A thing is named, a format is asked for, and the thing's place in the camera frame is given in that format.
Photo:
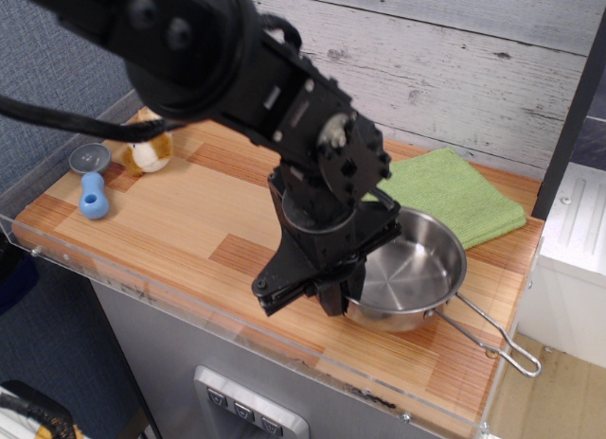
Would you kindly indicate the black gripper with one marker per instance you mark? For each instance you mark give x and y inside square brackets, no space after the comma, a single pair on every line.
[322,259]

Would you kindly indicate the stainless steel pan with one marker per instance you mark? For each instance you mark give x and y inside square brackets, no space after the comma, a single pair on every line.
[409,281]

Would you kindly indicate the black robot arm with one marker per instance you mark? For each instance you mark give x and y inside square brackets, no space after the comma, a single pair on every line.
[193,60]

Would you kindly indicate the green folded cloth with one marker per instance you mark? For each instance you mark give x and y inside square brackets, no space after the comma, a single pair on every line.
[443,185]

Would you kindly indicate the grey cabinet with buttons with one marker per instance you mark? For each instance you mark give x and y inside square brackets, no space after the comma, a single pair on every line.
[197,384]

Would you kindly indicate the white aluminium side unit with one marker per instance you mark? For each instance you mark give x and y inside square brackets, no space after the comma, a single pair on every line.
[564,306]

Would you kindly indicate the plush corgi toy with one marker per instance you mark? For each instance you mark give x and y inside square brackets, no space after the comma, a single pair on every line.
[148,157]

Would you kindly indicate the blue grey toy scoop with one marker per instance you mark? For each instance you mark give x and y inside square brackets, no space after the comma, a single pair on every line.
[90,161]

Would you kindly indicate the black vertical post right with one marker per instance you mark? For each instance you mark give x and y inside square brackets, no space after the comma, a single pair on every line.
[573,124]

